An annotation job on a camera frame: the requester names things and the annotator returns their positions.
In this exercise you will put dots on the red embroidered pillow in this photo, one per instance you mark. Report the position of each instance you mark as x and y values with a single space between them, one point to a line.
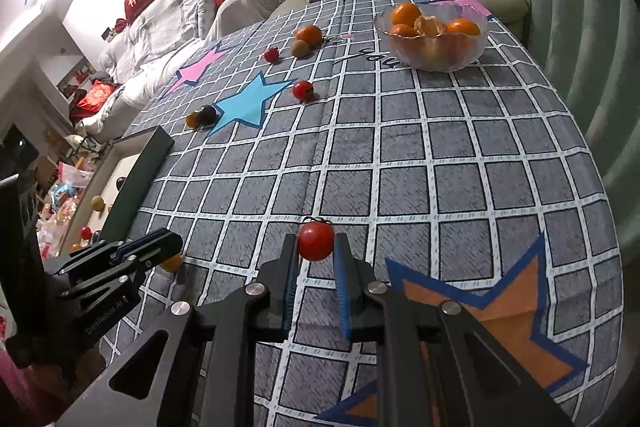
97 96

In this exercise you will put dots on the white duvet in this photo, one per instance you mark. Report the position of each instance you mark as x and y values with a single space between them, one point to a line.
145 47

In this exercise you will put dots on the small red cherry tomato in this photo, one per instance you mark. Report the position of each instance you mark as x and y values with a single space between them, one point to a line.
271 55

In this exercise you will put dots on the peeled mandarin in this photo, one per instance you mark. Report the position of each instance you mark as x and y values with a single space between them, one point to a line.
430 26

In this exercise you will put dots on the small brown kiwi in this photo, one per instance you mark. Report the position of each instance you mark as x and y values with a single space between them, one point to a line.
300 48
97 203

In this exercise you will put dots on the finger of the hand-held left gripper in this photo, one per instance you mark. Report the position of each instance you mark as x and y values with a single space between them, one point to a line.
145 239
150 259

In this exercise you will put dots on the orange mandarin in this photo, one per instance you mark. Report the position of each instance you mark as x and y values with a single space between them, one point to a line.
406 13
309 35
462 27
404 30

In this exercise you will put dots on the dark green tray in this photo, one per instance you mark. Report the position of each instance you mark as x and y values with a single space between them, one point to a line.
140 177

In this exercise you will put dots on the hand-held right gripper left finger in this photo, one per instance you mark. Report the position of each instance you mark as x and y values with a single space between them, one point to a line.
289 292

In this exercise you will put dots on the clear glass bowl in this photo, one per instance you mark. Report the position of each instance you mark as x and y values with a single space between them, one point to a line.
435 54

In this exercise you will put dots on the green curtain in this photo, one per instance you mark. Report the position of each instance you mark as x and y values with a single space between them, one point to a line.
565 32

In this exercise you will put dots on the pile of plastic bags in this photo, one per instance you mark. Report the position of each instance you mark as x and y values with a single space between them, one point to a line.
65 192

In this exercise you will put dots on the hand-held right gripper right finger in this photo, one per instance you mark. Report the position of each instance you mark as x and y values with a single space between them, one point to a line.
342 292

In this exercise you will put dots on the grey checked star blanket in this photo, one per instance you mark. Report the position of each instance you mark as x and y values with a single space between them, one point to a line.
400 157

